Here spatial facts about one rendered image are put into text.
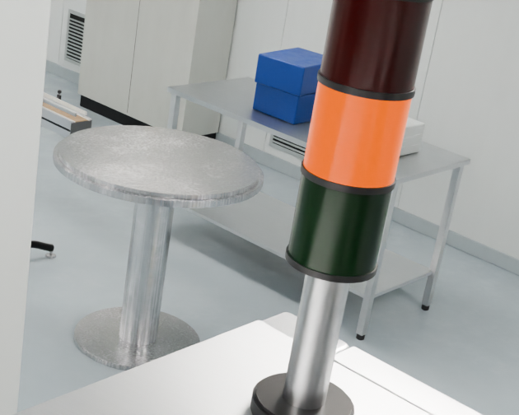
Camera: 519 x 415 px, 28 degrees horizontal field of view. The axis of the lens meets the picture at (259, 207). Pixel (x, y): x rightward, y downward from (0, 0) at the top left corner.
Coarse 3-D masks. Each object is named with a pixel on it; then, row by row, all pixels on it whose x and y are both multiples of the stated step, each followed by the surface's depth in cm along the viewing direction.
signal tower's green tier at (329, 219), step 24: (312, 192) 53; (336, 192) 53; (312, 216) 54; (336, 216) 53; (360, 216) 53; (384, 216) 54; (312, 240) 54; (336, 240) 53; (360, 240) 54; (312, 264) 54; (336, 264) 54; (360, 264) 54
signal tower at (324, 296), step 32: (416, 0) 49; (384, 96) 51; (352, 192) 52; (384, 192) 53; (288, 256) 55; (320, 288) 56; (320, 320) 56; (320, 352) 57; (256, 384) 60; (288, 384) 58; (320, 384) 58
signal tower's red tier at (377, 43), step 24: (336, 0) 51; (360, 0) 49; (384, 0) 49; (336, 24) 51; (360, 24) 50; (384, 24) 49; (408, 24) 50; (336, 48) 51; (360, 48) 50; (384, 48) 50; (408, 48) 50; (336, 72) 51; (360, 72) 50; (384, 72) 50; (408, 72) 51
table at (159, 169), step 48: (96, 144) 463; (144, 144) 474; (192, 144) 485; (96, 192) 423; (144, 192) 419; (192, 192) 426; (240, 192) 438; (144, 240) 466; (144, 288) 474; (96, 336) 486; (144, 336) 483; (192, 336) 500
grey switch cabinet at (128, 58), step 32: (96, 0) 798; (128, 0) 775; (160, 0) 752; (192, 0) 731; (224, 0) 746; (96, 32) 804; (128, 32) 781; (160, 32) 758; (192, 32) 737; (224, 32) 758; (96, 64) 811; (128, 64) 787; (160, 64) 764; (192, 64) 744; (224, 64) 770; (96, 96) 817; (128, 96) 793; (160, 96) 770; (192, 128) 769
